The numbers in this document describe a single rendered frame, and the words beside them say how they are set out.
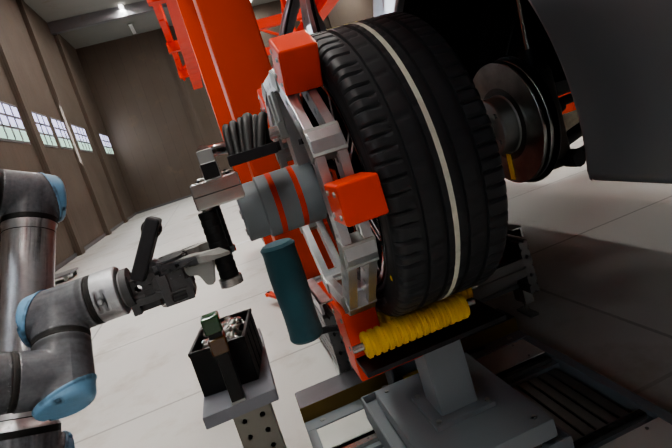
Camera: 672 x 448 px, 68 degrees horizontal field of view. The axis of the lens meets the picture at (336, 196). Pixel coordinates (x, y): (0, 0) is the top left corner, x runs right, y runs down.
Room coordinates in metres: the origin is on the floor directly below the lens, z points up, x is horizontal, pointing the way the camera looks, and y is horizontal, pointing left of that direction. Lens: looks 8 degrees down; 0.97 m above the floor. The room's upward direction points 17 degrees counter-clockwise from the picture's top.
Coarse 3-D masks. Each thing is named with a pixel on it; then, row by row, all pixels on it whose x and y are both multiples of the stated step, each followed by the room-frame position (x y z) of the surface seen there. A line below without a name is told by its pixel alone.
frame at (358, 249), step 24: (264, 96) 1.22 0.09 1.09; (288, 96) 0.95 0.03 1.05; (312, 96) 0.95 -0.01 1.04; (336, 120) 0.89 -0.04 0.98; (312, 144) 0.86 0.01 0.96; (336, 144) 0.87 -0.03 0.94; (312, 240) 1.30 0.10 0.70; (336, 240) 0.89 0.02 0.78; (360, 240) 0.87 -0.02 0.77; (336, 264) 1.25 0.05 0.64; (360, 264) 0.88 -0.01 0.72; (336, 288) 1.11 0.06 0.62; (360, 288) 1.03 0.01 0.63
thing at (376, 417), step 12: (372, 396) 1.43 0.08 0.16; (372, 408) 1.38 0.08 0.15; (372, 420) 1.33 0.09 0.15; (384, 420) 1.31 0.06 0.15; (384, 432) 1.25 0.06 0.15; (396, 432) 1.24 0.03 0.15; (564, 432) 1.02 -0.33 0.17; (384, 444) 1.25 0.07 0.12; (396, 444) 1.19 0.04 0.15; (540, 444) 1.00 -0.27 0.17; (552, 444) 1.00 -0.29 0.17; (564, 444) 1.00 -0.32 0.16
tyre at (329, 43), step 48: (336, 48) 0.95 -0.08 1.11; (384, 48) 0.94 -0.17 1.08; (432, 48) 0.93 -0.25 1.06; (336, 96) 0.93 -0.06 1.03; (384, 96) 0.87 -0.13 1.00; (432, 96) 0.88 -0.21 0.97; (384, 144) 0.83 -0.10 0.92; (432, 144) 0.85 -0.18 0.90; (480, 144) 0.86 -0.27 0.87; (384, 192) 0.83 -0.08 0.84; (432, 192) 0.84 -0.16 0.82; (480, 192) 0.86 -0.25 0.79; (384, 240) 0.90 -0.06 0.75; (432, 240) 0.86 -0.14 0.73; (480, 240) 0.89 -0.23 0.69; (384, 288) 1.01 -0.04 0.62; (432, 288) 0.93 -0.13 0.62
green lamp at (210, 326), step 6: (216, 312) 1.08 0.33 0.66; (204, 318) 1.06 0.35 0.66; (210, 318) 1.05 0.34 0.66; (216, 318) 1.06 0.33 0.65; (204, 324) 1.05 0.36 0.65; (210, 324) 1.05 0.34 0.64; (216, 324) 1.05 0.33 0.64; (204, 330) 1.05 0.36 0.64; (210, 330) 1.05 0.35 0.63; (216, 330) 1.05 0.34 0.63
